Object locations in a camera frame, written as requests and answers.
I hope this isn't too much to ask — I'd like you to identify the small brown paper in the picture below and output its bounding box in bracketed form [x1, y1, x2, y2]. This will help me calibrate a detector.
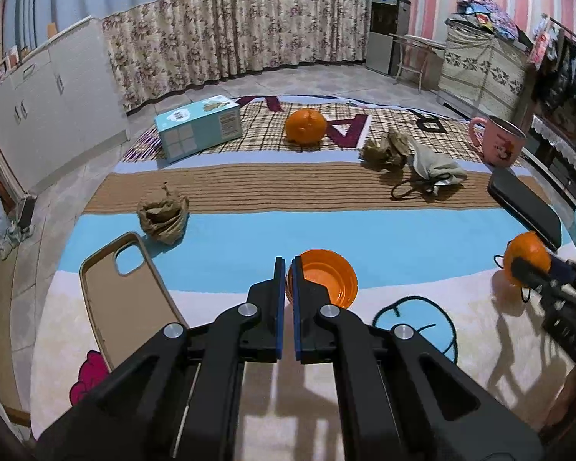
[137, 182, 190, 245]

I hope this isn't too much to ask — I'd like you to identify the teal tissue box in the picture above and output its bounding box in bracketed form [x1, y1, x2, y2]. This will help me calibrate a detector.
[154, 95, 243, 164]

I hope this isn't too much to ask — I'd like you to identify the grey water dispenser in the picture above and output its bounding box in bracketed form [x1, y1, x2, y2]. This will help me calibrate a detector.
[365, 0, 412, 76]

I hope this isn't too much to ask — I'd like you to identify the row of hanging clothes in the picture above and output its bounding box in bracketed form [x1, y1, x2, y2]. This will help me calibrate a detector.
[533, 33, 576, 116]

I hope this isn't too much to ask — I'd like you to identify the pile of folded clothes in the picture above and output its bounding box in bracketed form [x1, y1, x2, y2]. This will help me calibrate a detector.
[454, 0, 533, 41]

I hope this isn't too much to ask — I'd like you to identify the person's right forearm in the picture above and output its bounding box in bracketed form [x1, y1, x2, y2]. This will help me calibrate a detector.
[540, 362, 576, 445]

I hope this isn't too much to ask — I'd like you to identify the blue and floral curtain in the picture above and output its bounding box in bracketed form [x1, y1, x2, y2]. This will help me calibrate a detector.
[0, 0, 380, 111]

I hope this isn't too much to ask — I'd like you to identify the black zip case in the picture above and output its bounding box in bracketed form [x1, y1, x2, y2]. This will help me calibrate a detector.
[487, 166, 563, 250]

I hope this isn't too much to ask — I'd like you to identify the orange plastic bowl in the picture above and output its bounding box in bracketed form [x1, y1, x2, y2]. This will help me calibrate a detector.
[286, 249, 359, 309]

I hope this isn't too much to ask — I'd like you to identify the white lace cloth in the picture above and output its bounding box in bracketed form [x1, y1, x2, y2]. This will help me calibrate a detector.
[530, 115, 576, 193]

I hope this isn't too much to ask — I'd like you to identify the grey drawstring pouch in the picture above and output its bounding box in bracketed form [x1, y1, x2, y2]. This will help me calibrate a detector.
[391, 137, 468, 200]

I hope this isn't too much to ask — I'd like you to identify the orange tangerine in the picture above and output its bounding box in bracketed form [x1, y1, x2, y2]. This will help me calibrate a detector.
[503, 231, 553, 289]
[285, 109, 328, 146]

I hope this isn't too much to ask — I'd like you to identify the cloth covered cabinet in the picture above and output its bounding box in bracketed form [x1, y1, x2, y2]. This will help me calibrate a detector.
[437, 17, 533, 121]

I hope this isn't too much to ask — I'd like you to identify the printed cartoon blanket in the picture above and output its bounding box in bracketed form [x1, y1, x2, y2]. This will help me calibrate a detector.
[29, 93, 576, 443]

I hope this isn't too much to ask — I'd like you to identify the metal clothes rack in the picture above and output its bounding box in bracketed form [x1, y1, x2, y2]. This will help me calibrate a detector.
[540, 13, 576, 53]

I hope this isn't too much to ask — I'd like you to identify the small white side table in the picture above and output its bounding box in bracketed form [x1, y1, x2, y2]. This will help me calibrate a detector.
[390, 33, 446, 93]

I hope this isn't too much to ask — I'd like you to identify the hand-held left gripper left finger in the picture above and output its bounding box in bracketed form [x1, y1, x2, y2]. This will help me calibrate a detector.
[36, 255, 289, 461]

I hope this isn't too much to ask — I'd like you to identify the pink hanging bag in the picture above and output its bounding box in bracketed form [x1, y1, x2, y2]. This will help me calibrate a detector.
[528, 19, 560, 70]

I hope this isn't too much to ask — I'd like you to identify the brown phone case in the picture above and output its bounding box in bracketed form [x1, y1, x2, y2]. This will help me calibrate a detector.
[79, 231, 190, 373]

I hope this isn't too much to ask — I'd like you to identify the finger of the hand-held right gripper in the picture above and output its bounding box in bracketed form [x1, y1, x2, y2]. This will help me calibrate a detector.
[550, 256, 576, 283]
[511, 257, 564, 298]

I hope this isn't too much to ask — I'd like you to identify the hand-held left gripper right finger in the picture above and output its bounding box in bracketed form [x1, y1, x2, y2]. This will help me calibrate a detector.
[290, 255, 545, 461]

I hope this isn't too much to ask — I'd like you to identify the pink mug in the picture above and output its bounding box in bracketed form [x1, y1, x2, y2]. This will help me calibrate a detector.
[468, 115, 529, 169]

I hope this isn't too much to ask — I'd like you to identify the large brown paper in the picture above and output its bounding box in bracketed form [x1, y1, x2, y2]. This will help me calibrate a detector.
[358, 129, 414, 170]

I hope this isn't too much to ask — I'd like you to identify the white cabinet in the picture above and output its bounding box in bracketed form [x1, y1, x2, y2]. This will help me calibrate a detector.
[0, 17, 130, 195]

